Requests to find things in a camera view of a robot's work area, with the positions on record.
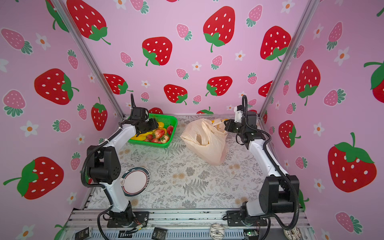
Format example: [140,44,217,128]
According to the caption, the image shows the banana print plastic bag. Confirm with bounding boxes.
[181,119,228,166]

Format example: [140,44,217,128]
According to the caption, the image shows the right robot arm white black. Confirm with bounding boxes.
[224,110,300,230]

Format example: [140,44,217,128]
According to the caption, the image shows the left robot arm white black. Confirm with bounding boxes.
[81,107,159,226]

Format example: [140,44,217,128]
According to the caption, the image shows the yellow fake banana bunch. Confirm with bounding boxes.
[130,132,153,141]

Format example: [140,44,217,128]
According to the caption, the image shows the red yellow fake apple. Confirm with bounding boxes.
[153,129,165,139]

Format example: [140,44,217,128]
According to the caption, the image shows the green plastic fruit basket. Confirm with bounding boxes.
[128,114,178,149]

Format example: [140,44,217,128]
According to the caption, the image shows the round white plate dark rim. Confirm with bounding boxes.
[120,167,151,197]

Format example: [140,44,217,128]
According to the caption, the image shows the white sprinkled donut centre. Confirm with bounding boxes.
[210,223,225,240]

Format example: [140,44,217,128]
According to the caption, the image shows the white sprinkled donut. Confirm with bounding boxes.
[284,227,302,240]
[210,223,225,240]

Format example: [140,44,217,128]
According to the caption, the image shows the white sprinkled donut right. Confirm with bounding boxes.
[284,227,302,240]

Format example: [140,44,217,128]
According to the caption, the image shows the black square tag centre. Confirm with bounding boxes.
[151,227,168,240]

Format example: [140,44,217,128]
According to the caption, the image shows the black square tag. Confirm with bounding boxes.
[151,227,168,240]
[74,227,92,240]

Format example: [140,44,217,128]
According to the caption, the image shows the black square tag left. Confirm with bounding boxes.
[74,227,92,240]

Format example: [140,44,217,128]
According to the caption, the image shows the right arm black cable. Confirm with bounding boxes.
[235,95,301,231]

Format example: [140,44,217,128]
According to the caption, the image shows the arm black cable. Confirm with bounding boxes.
[235,95,301,231]
[80,93,137,240]

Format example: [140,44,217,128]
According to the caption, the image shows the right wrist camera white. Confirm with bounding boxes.
[235,105,244,123]

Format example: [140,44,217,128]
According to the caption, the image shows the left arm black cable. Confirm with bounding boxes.
[80,93,137,240]

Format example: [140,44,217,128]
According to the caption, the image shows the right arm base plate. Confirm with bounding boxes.
[223,211,268,227]

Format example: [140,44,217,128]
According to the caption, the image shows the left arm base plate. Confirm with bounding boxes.
[107,212,150,228]

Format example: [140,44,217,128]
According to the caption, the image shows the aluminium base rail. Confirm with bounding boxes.
[64,208,316,240]

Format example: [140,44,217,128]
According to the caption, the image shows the aluminium frame post left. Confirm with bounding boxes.
[53,0,125,119]

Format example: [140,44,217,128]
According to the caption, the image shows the aluminium frame post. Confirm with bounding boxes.
[259,0,320,118]
[53,0,125,119]

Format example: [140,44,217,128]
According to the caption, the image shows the aluminium frame post right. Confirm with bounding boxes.
[259,0,320,118]

